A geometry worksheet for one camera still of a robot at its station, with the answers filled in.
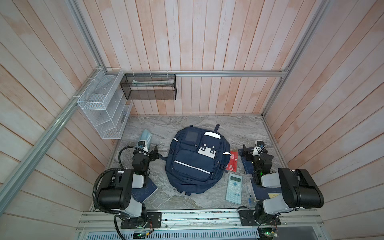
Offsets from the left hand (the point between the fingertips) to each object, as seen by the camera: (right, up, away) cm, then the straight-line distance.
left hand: (149, 147), depth 92 cm
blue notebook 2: (+64, -24, -12) cm, 69 cm away
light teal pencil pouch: (-5, +7, +10) cm, 13 cm away
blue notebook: (-2, -25, -10) cm, 27 cm away
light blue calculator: (+50, -22, -10) cm, 55 cm away
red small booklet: (+54, -10, +4) cm, 55 cm away
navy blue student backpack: (+30, -7, -1) cm, 31 cm away
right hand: (+64, +2, 0) cm, 64 cm away
